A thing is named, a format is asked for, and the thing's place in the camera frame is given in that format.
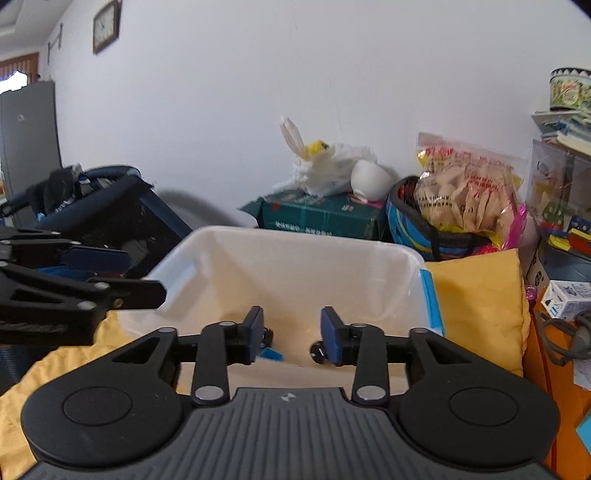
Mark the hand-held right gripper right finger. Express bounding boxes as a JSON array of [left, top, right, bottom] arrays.
[[320, 305, 481, 407]]

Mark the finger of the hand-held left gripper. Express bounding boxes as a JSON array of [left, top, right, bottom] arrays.
[[0, 226, 133, 278], [0, 262, 168, 325]]

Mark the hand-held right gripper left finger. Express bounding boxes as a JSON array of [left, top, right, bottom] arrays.
[[113, 305, 266, 407]]

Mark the white plastic storage bin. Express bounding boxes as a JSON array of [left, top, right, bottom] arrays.
[[117, 225, 445, 398]]

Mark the dark blue mesh playpen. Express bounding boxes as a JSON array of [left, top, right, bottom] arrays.
[[0, 164, 195, 278]]

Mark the dark green cardboard box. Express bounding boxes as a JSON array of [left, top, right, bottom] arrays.
[[238, 191, 391, 243]]

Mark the blue basket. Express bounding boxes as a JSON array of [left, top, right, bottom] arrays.
[[387, 175, 497, 261]]

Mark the grey refrigerator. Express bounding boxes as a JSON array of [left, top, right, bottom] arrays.
[[0, 80, 63, 199]]

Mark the yellow quilted blanket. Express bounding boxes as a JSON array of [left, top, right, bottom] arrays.
[[0, 247, 532, 480]]

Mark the white cup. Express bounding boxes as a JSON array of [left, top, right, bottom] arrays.
[[351, 159, 391, 201]]

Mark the white plastic bag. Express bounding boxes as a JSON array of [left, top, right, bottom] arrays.
[[272, 115, 379, 197]]

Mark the clear bag of crackers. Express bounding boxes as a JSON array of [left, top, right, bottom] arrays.
[[413, 131, 527, 234]]

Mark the pink foil wrapper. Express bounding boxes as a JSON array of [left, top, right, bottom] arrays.
[[480, 203, 539, 254]]

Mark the orange box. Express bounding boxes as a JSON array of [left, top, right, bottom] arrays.
[[526, 300, 591, 480]]

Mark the small white carton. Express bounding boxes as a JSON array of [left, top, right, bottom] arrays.
[[545, 280, 591, 319]]

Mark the light blue card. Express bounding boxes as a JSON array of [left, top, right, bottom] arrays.
[[575, 411, 591, 448]]

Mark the clear plastic toy box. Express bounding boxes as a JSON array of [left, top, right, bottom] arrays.
[[524, 138, 591, 252]]

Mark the stack of books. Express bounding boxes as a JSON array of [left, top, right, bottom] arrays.
[[531, 110, 591, 155]]

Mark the decorated round tin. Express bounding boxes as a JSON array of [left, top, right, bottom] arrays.
[[549, 67, 591, 112]]

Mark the framed wall clock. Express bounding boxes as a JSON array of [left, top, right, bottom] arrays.
[[92, 0, 122, 56]]

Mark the grey cable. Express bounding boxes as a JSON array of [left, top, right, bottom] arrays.
[[536, 310, 591, 367]]

